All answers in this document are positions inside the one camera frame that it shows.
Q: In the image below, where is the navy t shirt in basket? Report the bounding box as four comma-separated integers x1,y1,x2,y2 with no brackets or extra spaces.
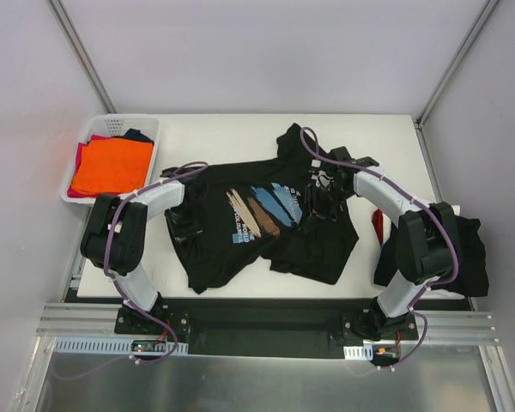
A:
123,128,155,145

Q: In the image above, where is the white plastic laundry basket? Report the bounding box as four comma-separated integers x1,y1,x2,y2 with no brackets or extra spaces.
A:
60,114,164,206

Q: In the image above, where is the white cable duct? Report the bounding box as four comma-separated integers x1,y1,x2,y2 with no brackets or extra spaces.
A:
55,337,189,356
343,343,373,361

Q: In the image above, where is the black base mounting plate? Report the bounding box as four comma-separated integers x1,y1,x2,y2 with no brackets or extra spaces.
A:
113,296,428,357

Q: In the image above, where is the black t shirt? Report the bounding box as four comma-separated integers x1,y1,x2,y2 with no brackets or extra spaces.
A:
373,214,489,297
173,124,359,294

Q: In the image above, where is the aluminium corner post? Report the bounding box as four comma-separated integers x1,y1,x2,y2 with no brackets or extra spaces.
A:
45,0,118,114
415,0,501,130

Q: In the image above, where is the left white cable duct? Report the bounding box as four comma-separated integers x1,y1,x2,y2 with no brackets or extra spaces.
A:
55,337,189,356

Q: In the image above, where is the orange t shirt in basket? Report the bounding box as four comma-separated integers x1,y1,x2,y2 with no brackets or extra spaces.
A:
69,135,154,197

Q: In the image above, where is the right white cable duct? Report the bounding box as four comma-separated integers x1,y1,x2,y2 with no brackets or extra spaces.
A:
343,343,373,361

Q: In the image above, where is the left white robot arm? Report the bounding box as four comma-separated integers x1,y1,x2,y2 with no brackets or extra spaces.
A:
80,161,209,336

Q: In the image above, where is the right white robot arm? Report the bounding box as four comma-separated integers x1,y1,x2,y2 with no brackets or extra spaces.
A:
306,147,459,341

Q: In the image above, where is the right aluminium corner post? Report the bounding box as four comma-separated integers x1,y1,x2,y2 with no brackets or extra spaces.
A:
415,0,501,130

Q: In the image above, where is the left aluminium corner post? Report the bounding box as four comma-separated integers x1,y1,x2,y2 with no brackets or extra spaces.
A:
45,0,118,114

